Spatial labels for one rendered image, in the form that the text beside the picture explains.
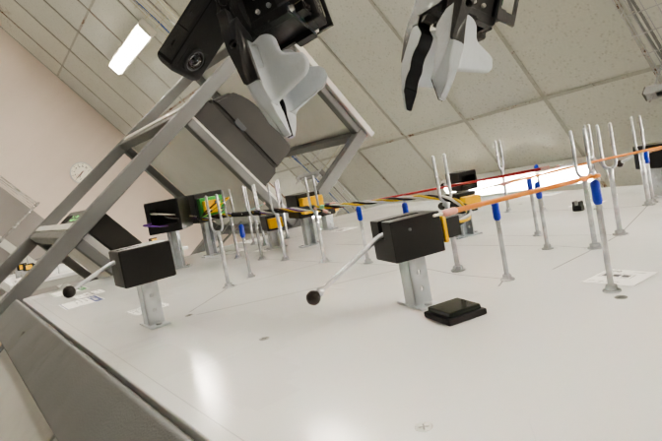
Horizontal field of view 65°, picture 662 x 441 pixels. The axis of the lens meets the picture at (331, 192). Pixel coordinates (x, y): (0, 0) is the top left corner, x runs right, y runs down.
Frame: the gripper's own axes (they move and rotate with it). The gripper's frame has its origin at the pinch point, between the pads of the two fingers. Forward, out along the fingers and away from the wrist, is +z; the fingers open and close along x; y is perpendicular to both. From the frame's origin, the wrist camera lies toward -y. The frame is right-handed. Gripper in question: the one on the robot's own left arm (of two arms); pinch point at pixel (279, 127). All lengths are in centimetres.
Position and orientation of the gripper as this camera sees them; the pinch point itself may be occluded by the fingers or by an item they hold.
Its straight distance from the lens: 48.2
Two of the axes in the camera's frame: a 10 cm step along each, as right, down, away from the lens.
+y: 8.5, -3.8, -3.6
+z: 3.0, 9.2, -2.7
